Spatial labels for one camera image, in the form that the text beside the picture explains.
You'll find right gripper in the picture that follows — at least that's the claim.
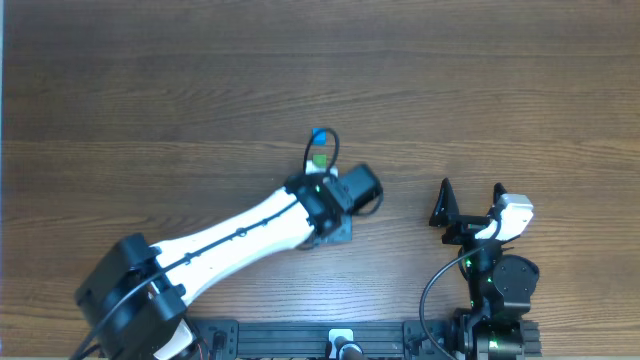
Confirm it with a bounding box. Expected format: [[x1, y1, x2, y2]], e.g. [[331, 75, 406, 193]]
[[428, 177, 509, 246]]

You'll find mounting rail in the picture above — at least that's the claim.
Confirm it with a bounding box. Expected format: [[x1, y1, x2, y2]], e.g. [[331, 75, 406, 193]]
[[189, 318, 544, 360]]

